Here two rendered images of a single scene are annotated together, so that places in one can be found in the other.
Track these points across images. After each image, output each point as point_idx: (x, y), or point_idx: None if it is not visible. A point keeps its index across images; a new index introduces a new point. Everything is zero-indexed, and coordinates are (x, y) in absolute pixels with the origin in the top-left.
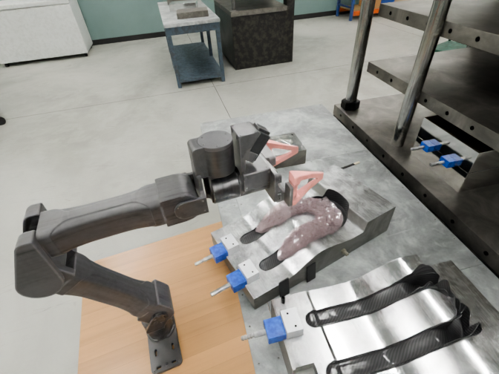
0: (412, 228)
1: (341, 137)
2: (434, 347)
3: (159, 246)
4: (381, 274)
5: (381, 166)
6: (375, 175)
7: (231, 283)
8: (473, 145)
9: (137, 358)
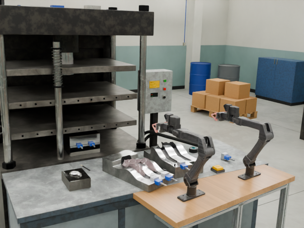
0: None
1: (54, 168)
2: (177, 149)
3: (155, 205)
4: (159, 152)
5: (84, 161)
6: (91, 162)
7: (171, 176)
8: (94, 133)
9: (203, 197)
